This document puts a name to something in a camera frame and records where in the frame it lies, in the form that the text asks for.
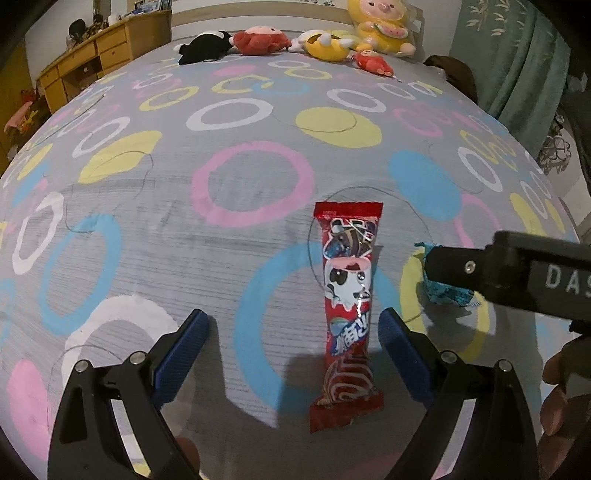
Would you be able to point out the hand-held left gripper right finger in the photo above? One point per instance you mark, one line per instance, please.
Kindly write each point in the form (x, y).
(406, 355)

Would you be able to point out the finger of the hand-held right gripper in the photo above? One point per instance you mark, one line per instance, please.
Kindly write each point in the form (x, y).
(455, 267)

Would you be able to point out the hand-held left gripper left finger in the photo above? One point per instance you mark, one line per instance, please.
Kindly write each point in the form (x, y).
(180, 355)

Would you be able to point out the blue wrapper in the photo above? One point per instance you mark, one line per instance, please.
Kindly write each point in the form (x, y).
(445, 294)

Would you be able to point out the red snack wrapper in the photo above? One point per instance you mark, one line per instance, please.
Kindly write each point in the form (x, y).
(346, 286)

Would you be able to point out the person's left hand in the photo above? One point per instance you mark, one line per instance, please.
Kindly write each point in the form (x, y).
(189, 459)

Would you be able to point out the person's right hand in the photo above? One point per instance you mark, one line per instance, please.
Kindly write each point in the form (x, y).
(561, 406)

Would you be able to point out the bed with circle-print sheet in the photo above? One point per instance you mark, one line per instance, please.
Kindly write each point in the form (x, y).
(138, 258)

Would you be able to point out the ornate metal rack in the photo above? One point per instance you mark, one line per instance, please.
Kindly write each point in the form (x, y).
(554, 150)

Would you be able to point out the green curtain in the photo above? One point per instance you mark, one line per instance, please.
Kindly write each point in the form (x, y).
(508, 55)

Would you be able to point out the small red plush toy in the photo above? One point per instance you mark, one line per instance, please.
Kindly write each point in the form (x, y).
(371, 60)

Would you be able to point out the large yellow plush toy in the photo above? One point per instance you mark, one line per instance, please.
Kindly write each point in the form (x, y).
(378, 27)

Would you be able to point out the yellow and white plush toy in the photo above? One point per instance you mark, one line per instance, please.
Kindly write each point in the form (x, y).
(325, 48)

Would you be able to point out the pink and yellow cloth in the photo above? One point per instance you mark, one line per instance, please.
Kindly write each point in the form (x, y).
(23, 115)

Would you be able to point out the black and white plush toy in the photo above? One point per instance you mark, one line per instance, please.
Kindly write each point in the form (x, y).
(205, 46)

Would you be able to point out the wooden desk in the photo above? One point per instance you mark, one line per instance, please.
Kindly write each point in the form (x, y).
(115, 44)

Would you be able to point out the dark desk clutter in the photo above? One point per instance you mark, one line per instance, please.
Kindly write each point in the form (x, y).
(78, 28)

